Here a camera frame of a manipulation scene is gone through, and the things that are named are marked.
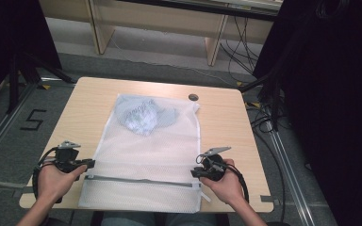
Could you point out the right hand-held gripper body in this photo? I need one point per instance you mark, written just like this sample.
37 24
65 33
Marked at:
213 166

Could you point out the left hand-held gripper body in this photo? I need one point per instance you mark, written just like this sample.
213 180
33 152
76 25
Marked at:
66 155

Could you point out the white mesh laundry bag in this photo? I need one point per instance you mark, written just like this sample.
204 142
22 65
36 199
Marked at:
144 166

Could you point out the person's right hand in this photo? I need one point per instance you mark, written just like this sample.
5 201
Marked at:
226 186

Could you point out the person's left hand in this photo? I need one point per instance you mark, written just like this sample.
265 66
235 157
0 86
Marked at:
53 183

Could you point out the grey tape strip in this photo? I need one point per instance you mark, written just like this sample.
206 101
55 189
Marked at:
268 199
20 192

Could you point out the light blue printed garment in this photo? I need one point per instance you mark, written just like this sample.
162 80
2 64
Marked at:
144 114

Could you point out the black tripod stand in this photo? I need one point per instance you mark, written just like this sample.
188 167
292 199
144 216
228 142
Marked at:
12 84
275 94

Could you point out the black curtain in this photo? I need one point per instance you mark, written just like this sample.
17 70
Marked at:
333 94
9 37

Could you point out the light wooden desk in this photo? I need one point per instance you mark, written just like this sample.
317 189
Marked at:
157 19

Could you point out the metal floor rail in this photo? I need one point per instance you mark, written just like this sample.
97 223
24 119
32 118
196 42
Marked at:
3 125
290 179

